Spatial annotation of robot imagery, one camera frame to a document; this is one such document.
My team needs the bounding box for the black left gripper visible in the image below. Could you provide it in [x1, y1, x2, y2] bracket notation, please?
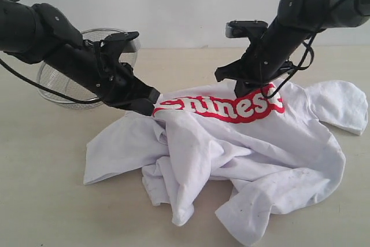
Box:
[77, 31, 160, 116]

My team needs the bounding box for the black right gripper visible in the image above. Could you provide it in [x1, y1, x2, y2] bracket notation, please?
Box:
[215, 21, 298, 98]

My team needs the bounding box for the white t-shirt red Chinese logo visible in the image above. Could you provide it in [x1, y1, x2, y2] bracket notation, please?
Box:
[83, 80, 368, 226]

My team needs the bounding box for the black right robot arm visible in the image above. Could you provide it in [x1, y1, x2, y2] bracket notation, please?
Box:
[214, 0, 369, 98]

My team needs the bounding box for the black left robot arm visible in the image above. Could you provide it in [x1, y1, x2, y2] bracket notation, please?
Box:
[1, 0, 160, 116]

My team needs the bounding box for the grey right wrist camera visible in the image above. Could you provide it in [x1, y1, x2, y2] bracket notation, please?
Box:
[225, 20, 268, 39]

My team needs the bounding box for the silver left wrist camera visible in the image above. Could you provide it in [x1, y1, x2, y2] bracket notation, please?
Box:
[122, 31, 140, 53]

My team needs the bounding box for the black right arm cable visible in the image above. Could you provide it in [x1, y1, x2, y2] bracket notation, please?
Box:
[260, 0, 370, 97]

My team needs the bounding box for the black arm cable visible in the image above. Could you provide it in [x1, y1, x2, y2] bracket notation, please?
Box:
[0, 0, 105, 105]
[260, 0, 370, 97]

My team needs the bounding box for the metal wire mesh basket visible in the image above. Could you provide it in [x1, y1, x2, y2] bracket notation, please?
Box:
[36, 28, 138, 110]

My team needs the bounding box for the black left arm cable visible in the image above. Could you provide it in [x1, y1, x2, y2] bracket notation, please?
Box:
[0, 0, 105, 105]

